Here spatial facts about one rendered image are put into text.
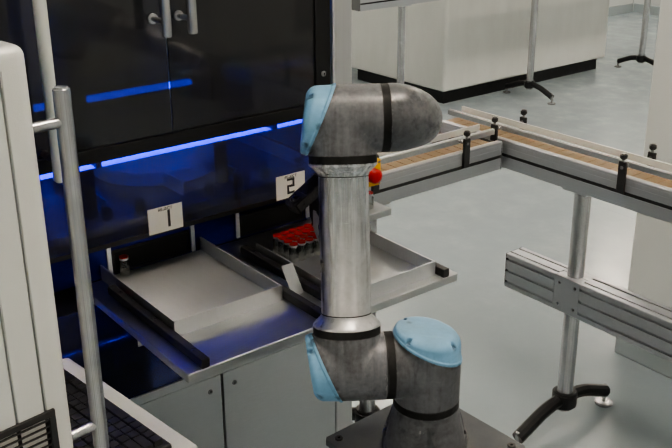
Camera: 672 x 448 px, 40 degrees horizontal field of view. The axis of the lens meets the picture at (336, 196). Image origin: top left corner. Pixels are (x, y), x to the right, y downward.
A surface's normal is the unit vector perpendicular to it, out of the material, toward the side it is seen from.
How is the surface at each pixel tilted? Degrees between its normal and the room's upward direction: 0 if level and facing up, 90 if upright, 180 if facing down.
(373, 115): 69
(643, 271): 90
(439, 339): 7
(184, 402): 90
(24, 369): 90
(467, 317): 0
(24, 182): 90
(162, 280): 0
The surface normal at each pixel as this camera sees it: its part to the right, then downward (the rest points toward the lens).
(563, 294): -0.79, 0.22
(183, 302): 0.00, -0.94
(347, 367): 0.00, 0.07
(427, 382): 0.07, 0.35
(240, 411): 0.62, 0.27
